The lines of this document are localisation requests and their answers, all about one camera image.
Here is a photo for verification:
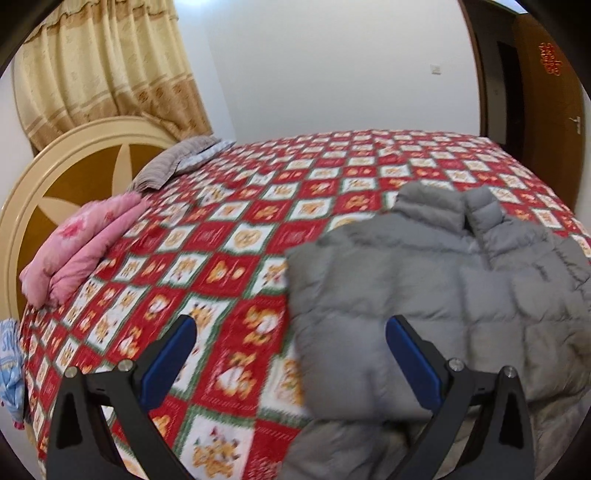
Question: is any beige patterned curtain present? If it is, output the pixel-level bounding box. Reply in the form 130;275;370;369
13;0;214;158

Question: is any red paper door decoration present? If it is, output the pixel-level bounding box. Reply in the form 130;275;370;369
538;41;561;77

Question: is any brown wooden door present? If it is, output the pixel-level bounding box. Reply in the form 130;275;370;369
512;9;591;213

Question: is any red printed bear blanket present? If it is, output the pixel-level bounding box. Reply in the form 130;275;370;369
21;129;591;480

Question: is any folded pink quilt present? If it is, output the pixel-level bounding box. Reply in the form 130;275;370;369
19;191;153;308

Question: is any light blue printed cloth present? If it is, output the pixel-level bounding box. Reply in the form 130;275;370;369
0;318;26;430

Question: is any grey puffer jacket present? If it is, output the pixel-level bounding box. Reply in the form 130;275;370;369
279;181;591;480

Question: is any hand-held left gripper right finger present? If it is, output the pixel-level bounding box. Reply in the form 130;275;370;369
385;315;536;480

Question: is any striped grey pillow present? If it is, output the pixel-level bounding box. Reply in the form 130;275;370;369
127;135;236;192

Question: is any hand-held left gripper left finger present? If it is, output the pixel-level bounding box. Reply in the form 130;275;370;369
46;315;199;480

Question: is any cream and brown headboard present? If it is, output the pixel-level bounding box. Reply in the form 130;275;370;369
0;116;178;319

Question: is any dark wooden door frame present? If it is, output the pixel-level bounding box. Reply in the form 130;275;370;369
457;0;525;158

